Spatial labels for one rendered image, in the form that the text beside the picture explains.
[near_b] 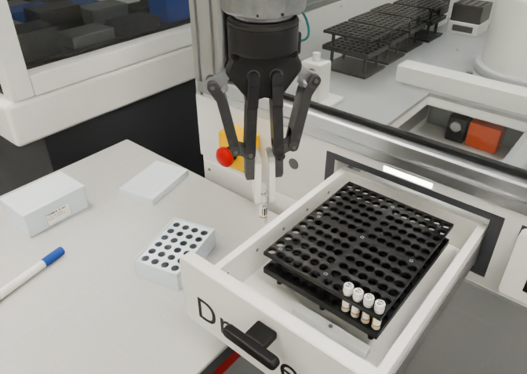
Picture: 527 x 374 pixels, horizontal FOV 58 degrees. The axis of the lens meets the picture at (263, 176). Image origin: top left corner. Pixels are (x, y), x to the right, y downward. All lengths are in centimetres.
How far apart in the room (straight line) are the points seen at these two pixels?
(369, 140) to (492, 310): 32
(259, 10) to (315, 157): 41
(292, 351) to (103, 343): 32
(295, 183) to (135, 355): 41
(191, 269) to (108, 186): 51
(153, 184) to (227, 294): 49
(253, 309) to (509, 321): 43
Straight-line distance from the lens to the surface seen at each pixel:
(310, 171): 86
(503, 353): 89
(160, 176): 104
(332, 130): 80
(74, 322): 80
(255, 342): 53
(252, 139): 56
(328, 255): 64
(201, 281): 60
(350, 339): 62
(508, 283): 77
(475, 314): 85
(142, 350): 73
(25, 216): 95
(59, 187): 100
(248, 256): 67
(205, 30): 92
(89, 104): 126
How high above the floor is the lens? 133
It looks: 33 degrees down
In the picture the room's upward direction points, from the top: straight up
